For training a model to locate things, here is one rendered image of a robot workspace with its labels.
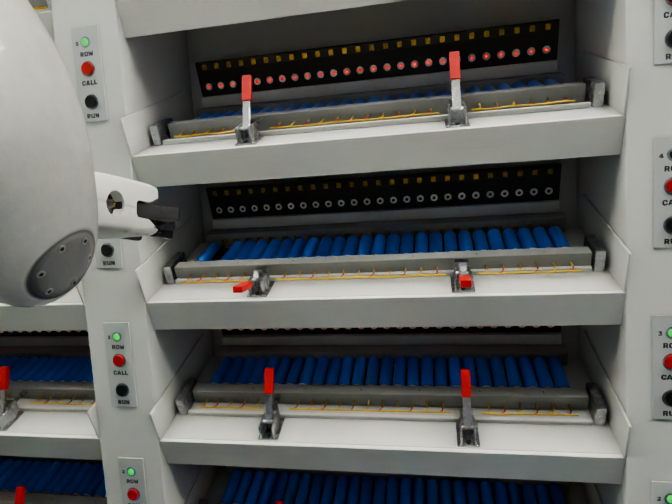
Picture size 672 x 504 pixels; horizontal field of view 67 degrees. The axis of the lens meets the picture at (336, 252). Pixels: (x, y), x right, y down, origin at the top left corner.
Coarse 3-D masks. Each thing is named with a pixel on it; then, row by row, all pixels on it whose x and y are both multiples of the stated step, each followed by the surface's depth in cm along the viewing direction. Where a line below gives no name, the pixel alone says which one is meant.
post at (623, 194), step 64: (576, 0) 72; (640, 0) 54; (576, 64) 73; (640, 64) 55; (640, 128) 55; (640, 192) 56; (640, 256) 57; (640, 320) 58; (640, 384) 58; (640, 448) 59
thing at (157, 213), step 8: (144, 208) 46; (152, 208) 46; (160, 208) 47; (168, 208) 48; (176, 208) 48; (144, 216) 46; (152, 216) 46; (160, 216) 47; (168, 216) 48; (176, 216) 48
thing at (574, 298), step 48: (192, 240) 83; (576, 240) 70; (144, 288) 69; (192, 288) 71; (288, 288) 68; (336, 288) 66; (384, 288) 65; (432, 288) 64; (480, 288) 62; (528, 288) 61; (576, 288) 60; (624, 288) 57
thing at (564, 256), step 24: (192, 264) 73; (216, 264) 72; (240, 264) 71; (264, 264) 70; (288, 264) 70; (312, 264) 69; (336, 264) 68; (360, 264) 68; (384, 264) 67; (408, 264) 67; (432, 264) 66; (480, 264) 65; (504, 264) 64; (528, 264) 64; (552, 264) 63; (576, 264) 63
